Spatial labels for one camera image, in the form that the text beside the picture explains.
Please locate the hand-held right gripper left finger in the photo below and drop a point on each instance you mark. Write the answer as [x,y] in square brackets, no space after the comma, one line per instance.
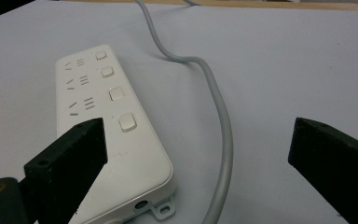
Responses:
[65,161]

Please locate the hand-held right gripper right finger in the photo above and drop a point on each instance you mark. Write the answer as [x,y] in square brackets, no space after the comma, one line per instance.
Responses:
[335,168]

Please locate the white power strip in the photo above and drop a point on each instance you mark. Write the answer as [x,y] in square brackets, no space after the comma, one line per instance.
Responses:
[118,124]

